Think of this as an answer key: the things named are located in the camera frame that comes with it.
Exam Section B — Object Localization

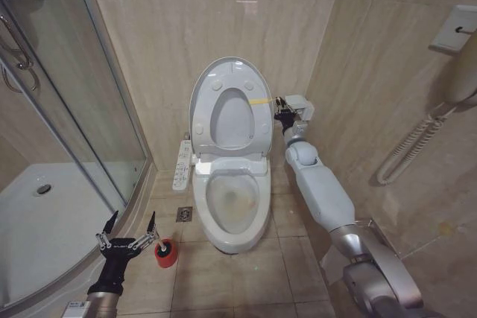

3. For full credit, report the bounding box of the white shower tray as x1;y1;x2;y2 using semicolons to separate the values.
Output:
0;162;151;311

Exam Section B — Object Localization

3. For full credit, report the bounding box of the white wall mounting plate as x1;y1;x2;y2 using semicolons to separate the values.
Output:
428;4;477;52

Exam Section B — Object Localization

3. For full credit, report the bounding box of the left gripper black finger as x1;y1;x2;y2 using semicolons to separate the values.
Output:
132;211;162;252
95;209;120;252

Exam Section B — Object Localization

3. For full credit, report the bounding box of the white toilet seat ring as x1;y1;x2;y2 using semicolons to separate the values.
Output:
193;63;273;153

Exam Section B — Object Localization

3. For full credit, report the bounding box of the chrome shower door handle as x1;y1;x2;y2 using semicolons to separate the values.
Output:
0;15;41;92

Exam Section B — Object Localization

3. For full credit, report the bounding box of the curved glass shower door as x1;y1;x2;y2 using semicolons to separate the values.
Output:
0;0;156;218

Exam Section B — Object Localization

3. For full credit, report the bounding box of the beige wall-mounted handset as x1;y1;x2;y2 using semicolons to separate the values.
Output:
444;25;477;104

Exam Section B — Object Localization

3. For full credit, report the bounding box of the white toilet lid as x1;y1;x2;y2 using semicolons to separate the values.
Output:
189;56;276;158

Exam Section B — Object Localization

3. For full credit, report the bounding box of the red toilet brush holder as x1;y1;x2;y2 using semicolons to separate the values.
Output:
154;239;180;269

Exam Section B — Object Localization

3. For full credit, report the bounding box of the white toilet bowl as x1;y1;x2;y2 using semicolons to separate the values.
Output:
191;156;271;256

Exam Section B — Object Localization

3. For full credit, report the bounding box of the white bidet control panel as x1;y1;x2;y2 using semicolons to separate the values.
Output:
171;139;192;191

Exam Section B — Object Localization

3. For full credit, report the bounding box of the square metal floor drain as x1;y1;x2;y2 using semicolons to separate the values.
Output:
176;206;194;223

